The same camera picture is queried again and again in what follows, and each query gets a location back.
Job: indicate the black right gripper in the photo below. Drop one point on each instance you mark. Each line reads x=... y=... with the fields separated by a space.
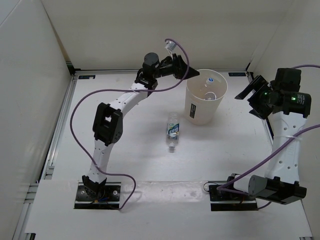
x=260 y=111

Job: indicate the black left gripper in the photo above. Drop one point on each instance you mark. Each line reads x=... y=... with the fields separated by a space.
x=180 y=68

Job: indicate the clear unlabelled plastic bottle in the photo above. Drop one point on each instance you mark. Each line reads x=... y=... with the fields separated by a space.
x=209 y=82

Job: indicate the blue label clear water bottle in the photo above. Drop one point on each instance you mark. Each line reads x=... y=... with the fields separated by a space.
x=210 y=96

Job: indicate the green white label water bottle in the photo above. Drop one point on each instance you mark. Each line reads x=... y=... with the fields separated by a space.
x=172 y=131

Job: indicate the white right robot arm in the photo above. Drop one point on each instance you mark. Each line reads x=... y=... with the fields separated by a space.
x=289 y=108

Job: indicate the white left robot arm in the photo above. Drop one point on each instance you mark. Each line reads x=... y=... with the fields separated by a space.
x=108 y=121

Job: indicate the cream plastic bin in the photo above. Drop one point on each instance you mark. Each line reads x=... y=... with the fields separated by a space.
x=197 y=110

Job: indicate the blue corner sticker right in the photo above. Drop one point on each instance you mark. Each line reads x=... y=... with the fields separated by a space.
x=237 y=74

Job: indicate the blue corner sticker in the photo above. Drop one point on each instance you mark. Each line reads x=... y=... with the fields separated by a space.
x=237 y=74
x=86 y=77

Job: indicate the blue corner sticker left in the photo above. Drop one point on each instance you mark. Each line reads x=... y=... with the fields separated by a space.
x=86 y=77

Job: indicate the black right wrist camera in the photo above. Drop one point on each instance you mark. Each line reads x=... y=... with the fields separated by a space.
x=287 y=79

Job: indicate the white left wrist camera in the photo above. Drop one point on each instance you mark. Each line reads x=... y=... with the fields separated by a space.
x=170 y=46

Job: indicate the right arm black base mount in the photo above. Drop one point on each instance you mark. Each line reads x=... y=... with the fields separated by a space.
x=223 y=201

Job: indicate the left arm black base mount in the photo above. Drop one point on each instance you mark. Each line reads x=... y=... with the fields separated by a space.
x=109 y=199

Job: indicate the aluminium table edge rail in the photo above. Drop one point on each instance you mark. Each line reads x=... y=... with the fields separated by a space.
x=48 y=165

